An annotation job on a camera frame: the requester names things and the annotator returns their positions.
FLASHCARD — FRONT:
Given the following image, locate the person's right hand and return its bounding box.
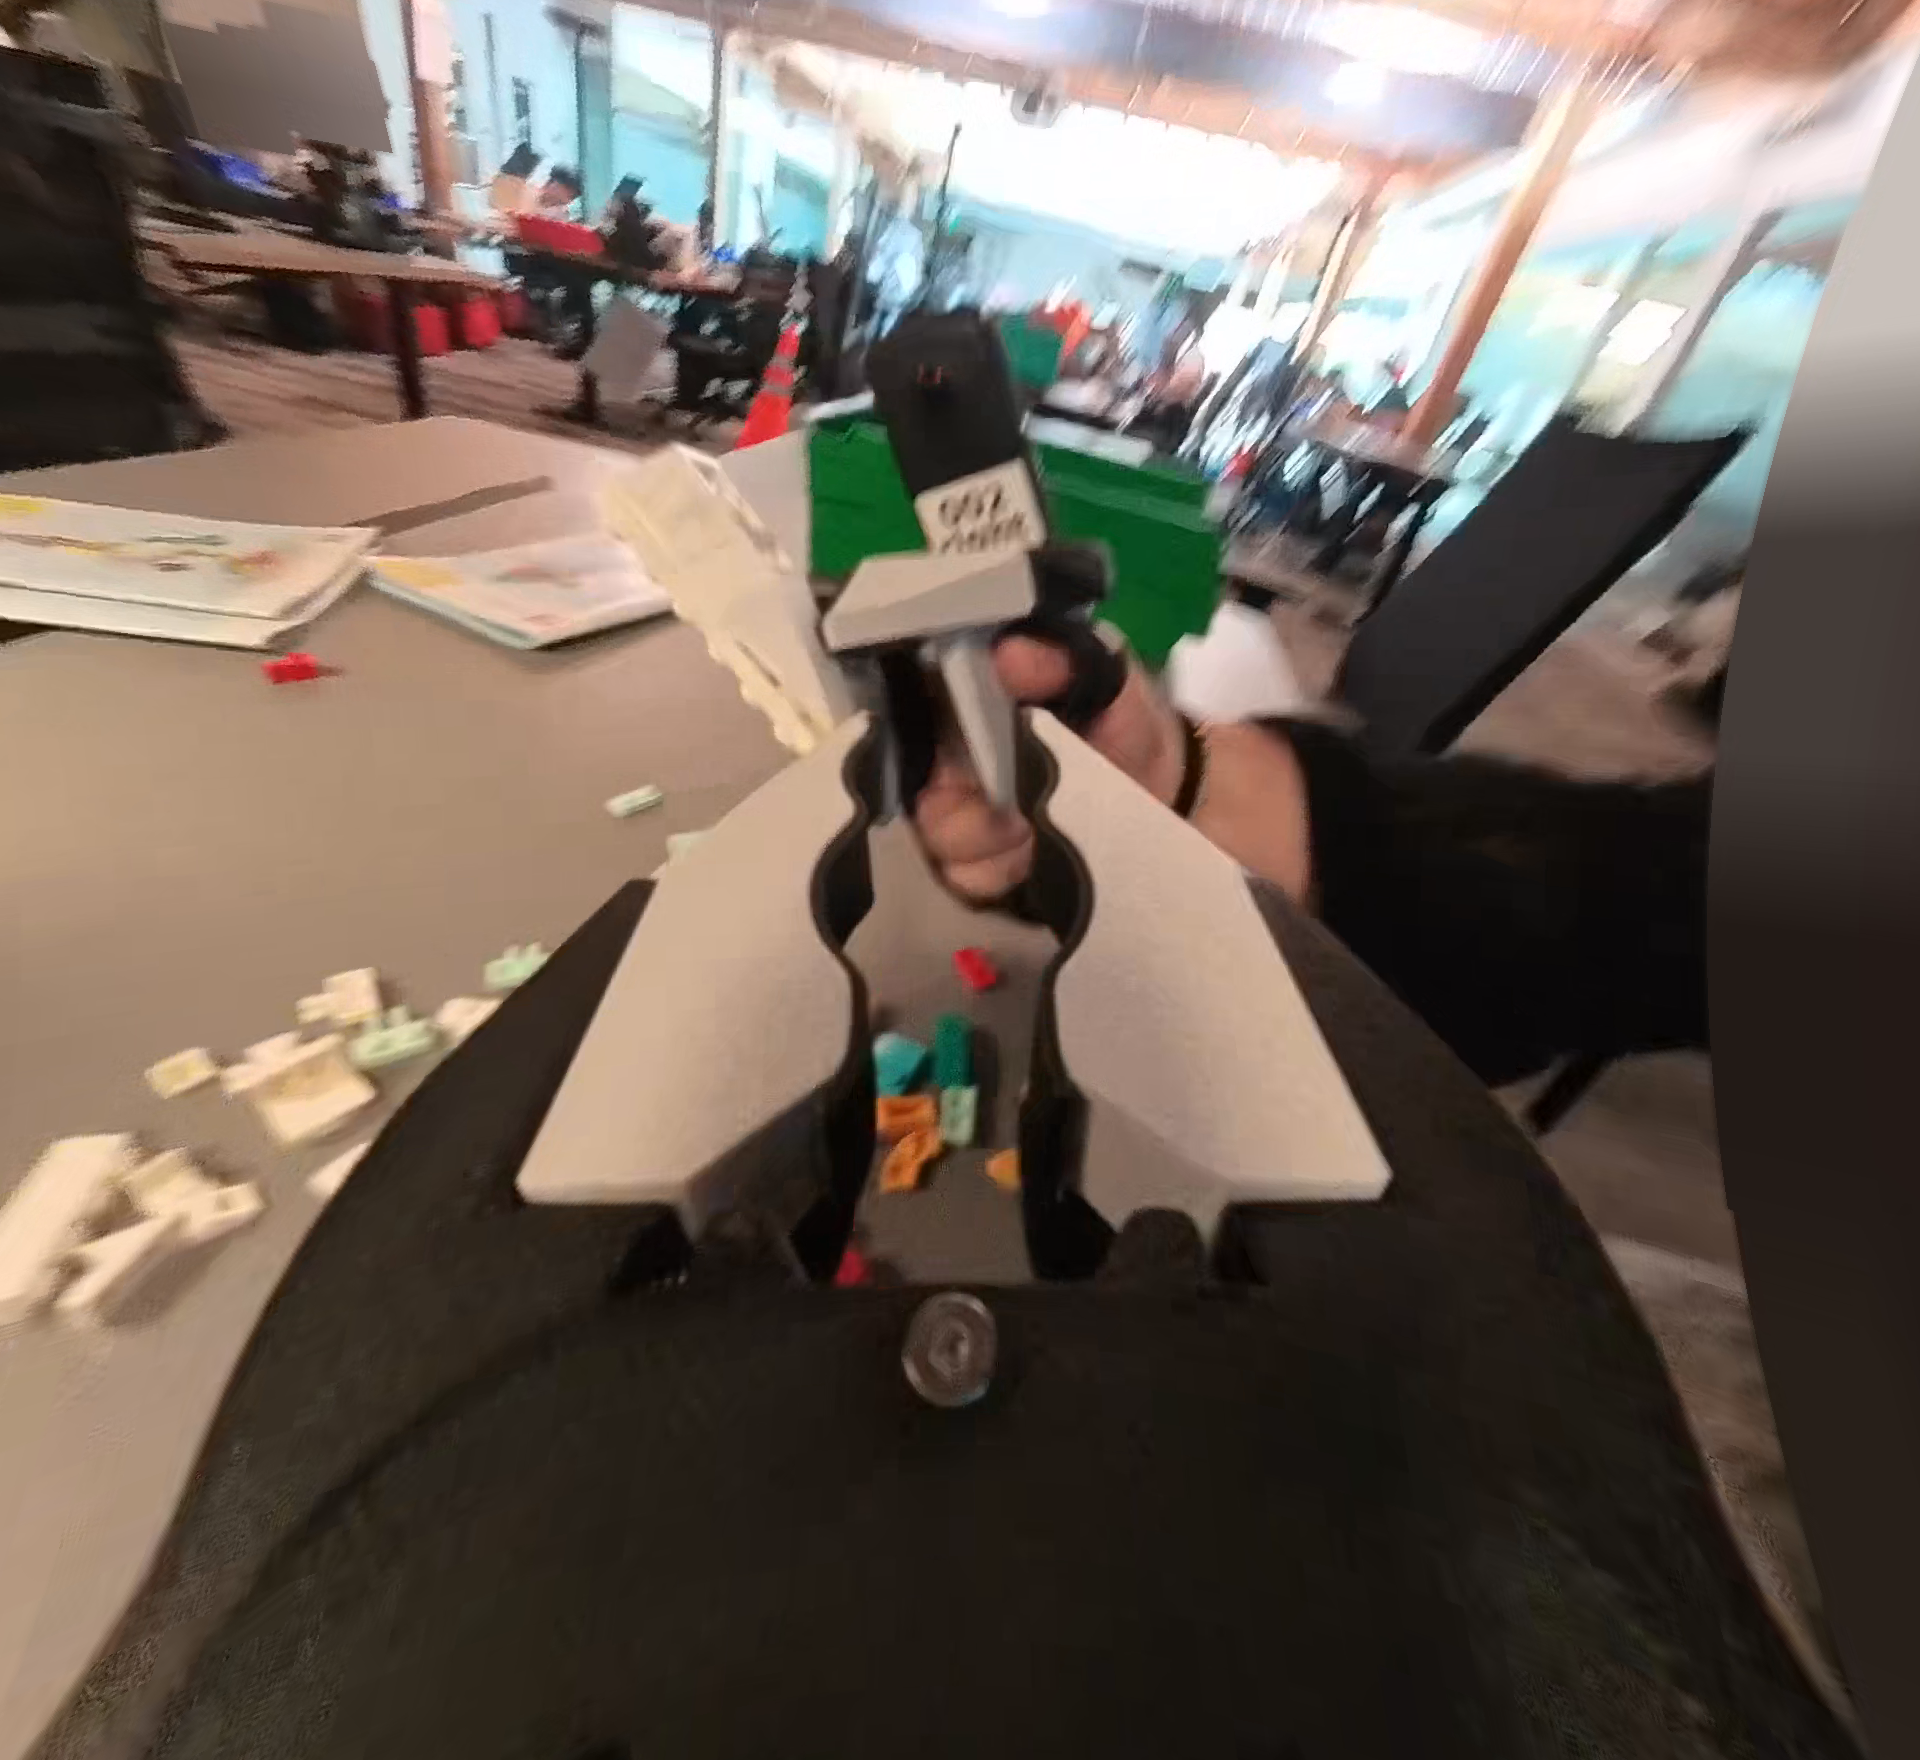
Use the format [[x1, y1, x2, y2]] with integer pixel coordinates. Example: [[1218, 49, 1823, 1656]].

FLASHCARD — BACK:
[[907, 633, 1205, 917]]

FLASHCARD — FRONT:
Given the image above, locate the person's right forearm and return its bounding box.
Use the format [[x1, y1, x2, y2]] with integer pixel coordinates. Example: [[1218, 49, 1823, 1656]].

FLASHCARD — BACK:
[[1192, 715, 1715, 1090]]

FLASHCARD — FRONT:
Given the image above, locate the toy instruction booklet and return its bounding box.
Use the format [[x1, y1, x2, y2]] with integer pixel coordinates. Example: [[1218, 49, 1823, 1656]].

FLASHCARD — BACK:
[[363, 534, 676, 652], [0, 581, 371, 655], [0, 491, 377, 622]]

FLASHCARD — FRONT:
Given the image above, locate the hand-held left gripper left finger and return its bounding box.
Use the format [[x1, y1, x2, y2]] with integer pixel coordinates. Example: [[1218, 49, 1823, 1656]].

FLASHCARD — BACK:
[[513, 720, 888, 1283]]

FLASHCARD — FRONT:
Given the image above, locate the black flat panel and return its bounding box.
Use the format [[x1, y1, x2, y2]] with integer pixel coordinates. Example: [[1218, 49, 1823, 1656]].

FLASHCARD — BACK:
[[1338, 415, 1755, 761]]

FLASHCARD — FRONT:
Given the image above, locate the green plastic bin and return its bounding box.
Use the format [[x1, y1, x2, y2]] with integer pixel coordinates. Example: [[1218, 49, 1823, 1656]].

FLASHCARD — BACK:
[[994, 309, 1085, 393], [809, 417, 1226, 673]]

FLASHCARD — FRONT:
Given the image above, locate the cluster of small white bricks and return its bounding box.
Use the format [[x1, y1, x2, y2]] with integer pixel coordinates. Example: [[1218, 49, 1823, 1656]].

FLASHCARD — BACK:
[[0, 966, 505, 1327]]

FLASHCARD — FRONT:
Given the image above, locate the orange traffic cone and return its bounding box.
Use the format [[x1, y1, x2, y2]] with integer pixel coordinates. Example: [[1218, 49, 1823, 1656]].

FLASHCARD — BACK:
[[732, 319, 807, 451]]

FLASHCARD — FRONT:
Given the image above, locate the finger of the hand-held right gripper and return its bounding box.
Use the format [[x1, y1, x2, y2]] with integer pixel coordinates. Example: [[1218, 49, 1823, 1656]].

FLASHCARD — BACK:
[[819, 548, 1039, 657]]

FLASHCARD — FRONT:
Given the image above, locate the white half-round toy plate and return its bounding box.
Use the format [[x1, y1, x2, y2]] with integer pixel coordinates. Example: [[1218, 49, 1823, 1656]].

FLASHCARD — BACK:
[[598, 441, 874, 761]]

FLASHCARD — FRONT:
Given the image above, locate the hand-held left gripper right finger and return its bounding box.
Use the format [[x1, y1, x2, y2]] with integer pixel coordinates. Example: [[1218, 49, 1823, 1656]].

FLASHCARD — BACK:
[[1020, 716, 1394, 1283]]

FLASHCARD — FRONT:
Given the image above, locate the dark wooden table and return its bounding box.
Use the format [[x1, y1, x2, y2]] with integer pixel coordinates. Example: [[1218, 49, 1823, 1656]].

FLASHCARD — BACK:
[[140, 222, 500, 424]]

